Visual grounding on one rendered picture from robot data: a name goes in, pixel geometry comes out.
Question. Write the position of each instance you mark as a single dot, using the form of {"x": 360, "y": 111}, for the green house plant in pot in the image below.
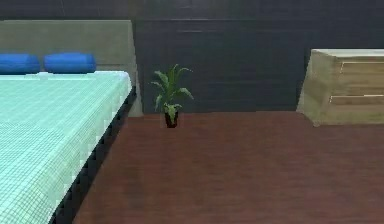
{"x": 170, "y": 93}

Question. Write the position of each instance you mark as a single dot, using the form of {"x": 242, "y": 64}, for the blue pillow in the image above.
{"x": 70, "y": 63}
{"x": 15, "y": 64}

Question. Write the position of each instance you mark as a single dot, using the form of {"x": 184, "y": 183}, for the bed with pale green cover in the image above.
{"x": 50, "y": 126}

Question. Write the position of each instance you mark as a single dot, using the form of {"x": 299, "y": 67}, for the light wooden chest of drawers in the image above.
{"x": 346, "y": 90}

